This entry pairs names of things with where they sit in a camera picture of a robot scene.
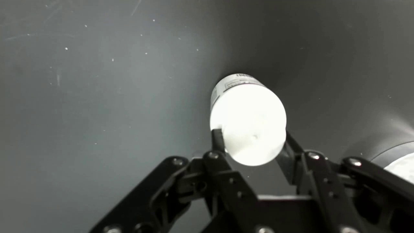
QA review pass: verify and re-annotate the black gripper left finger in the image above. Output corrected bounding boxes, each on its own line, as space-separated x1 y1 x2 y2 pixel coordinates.
88 127 262 233

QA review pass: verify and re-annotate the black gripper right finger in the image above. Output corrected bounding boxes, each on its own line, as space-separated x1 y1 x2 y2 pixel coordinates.
275 131 414 233

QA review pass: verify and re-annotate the white medicine bottle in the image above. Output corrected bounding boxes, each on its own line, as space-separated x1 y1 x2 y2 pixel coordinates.
208 71 288 168

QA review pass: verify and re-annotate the grey white cylindrical object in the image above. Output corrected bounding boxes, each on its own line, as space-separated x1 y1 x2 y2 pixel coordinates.
342 128 414 186

